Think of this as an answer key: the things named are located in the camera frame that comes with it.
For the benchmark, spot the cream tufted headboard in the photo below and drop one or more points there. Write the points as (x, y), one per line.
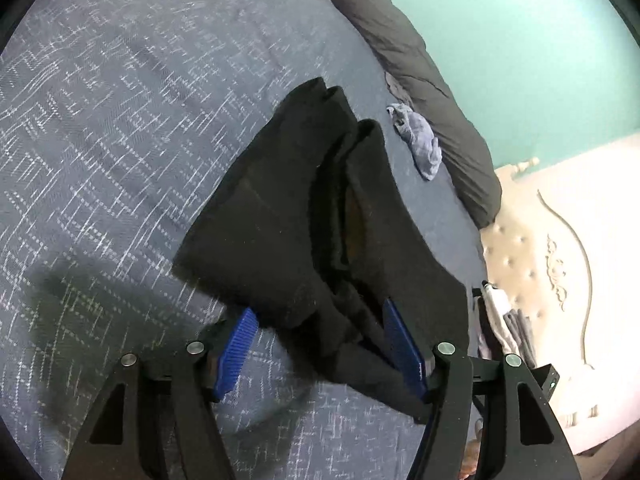
(590, 260)

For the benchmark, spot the person's right hand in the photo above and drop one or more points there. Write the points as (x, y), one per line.
(472, 460)

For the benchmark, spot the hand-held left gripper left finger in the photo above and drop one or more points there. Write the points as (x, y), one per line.
(235, 355)

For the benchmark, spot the white folded garment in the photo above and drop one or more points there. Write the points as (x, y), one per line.
(497, 310)

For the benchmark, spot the blue-grey striped small garment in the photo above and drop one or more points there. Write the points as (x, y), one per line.
(422, 140)

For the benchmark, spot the black folded garment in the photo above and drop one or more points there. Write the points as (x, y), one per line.
(481, 320)

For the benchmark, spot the dark grey rolled duvet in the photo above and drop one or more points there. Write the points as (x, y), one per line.
(430, 100)

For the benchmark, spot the black pants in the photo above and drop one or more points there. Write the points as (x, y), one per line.
(280, 220)

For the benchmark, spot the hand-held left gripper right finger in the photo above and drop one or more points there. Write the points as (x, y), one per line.
(405, 355)

